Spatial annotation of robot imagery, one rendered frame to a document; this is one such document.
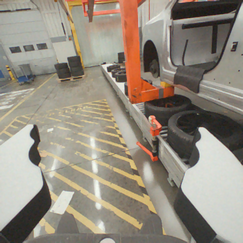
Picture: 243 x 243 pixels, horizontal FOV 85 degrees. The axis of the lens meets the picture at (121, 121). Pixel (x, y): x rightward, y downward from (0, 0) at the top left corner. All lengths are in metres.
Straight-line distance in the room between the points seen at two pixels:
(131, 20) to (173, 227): 2.03
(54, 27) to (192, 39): 11.07
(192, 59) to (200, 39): 0.26
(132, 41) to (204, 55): 1.07
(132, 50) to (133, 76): 0.31
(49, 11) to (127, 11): 10.96
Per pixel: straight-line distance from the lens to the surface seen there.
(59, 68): 7.73
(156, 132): 1.42
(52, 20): 12.55
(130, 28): 1.83
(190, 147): 1.35
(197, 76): 1.57
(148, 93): 2.00
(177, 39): 2.16
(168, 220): 1.42
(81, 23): 12.35
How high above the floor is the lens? 1.29
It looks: 30 degrees down
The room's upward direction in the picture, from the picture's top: 8 degrees counter-clockwise
